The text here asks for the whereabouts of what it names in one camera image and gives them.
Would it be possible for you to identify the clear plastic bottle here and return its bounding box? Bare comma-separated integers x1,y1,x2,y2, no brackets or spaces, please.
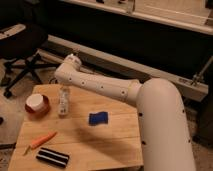
58,86,70,117

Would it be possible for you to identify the black white striped cloth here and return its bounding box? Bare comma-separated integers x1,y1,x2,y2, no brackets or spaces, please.
36,147,70,168

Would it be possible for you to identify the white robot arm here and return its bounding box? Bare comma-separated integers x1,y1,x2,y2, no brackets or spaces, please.
55,55,197,171

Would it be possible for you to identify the white long bench frame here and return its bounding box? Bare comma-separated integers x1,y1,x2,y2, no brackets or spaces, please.
39,35,209,102

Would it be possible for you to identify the blue sponge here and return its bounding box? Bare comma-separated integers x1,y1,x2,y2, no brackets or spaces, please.
89,111,108,126

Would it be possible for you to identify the red and white bowl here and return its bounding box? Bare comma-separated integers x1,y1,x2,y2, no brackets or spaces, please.
25,93,50,115

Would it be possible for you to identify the wooden table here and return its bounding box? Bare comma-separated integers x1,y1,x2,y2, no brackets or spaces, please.
8,84,143,171

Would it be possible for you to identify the orange toy carrot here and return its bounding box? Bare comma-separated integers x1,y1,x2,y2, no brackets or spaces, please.
24,132,56,155

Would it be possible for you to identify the black office chair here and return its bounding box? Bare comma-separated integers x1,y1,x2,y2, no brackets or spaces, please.
0,24,56,98

